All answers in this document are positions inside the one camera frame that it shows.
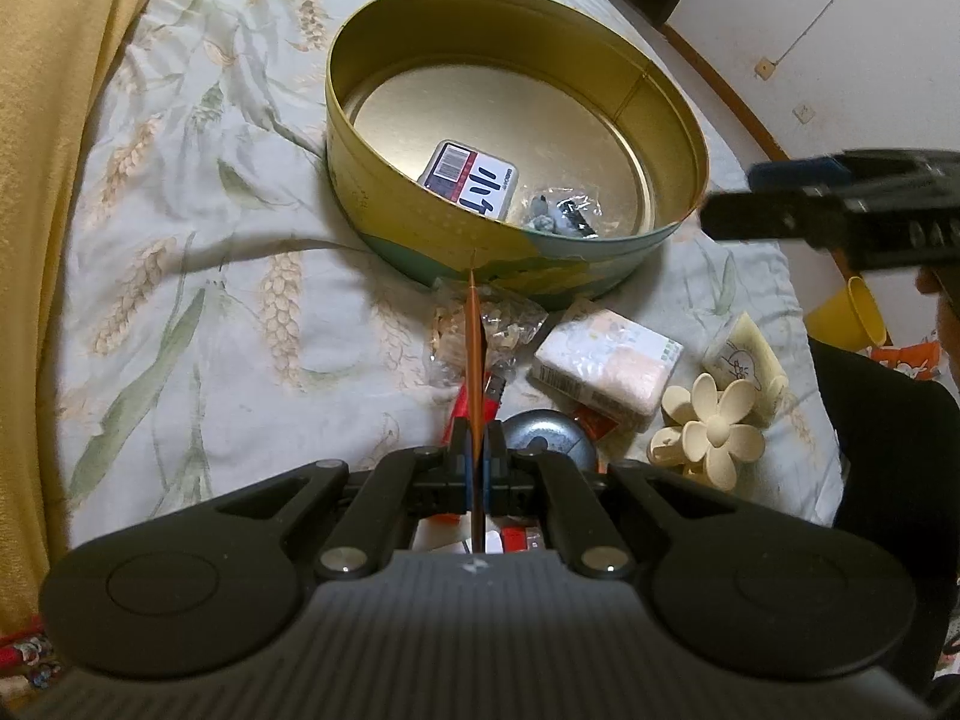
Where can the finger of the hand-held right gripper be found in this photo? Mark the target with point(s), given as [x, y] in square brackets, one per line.
[795, 172]
[772, 214]

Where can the yellow blanket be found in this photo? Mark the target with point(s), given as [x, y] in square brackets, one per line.
[52, 165]

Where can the small clear bag dark items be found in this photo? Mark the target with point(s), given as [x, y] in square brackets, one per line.
[559, 214]

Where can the dark grey round device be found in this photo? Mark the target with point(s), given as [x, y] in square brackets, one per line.
[544, 431]

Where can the orange patterned object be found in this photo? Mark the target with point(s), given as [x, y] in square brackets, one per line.
[904, 360]

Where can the white and red box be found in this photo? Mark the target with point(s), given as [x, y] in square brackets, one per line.
[439, 536]

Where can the orange sachet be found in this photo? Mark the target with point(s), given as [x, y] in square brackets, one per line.
[475, 360]

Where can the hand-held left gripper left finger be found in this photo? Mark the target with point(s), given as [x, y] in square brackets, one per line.
[461, 465]

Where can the pastel tissue pack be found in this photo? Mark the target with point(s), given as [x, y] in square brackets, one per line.
[607, 360]

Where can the yellow plastic cup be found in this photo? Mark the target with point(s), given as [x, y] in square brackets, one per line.
[847, 315]

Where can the round gold metal tin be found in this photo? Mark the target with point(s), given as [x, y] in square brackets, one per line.
[487, 105]

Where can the clear bag of snacks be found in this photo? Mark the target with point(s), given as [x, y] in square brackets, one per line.
[506, 322]

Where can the white box with barcode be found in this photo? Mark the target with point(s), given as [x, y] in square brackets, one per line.
[472, 180]

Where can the cream flower hair clip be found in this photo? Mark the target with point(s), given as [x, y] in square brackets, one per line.
[712, 420]

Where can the floral bed cover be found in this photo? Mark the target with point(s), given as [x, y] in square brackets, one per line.
[225, 315]

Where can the red patterned cloth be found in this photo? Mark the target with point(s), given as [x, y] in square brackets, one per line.
[34, 664]

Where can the red lighter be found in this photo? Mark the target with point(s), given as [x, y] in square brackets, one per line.
[491, 403]

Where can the red packet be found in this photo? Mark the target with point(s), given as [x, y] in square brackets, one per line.
[596, 420]

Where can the wall socket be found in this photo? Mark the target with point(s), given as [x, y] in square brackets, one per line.
[765, 70]
[805, 114]

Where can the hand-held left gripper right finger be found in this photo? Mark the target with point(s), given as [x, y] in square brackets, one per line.
[491, 465]

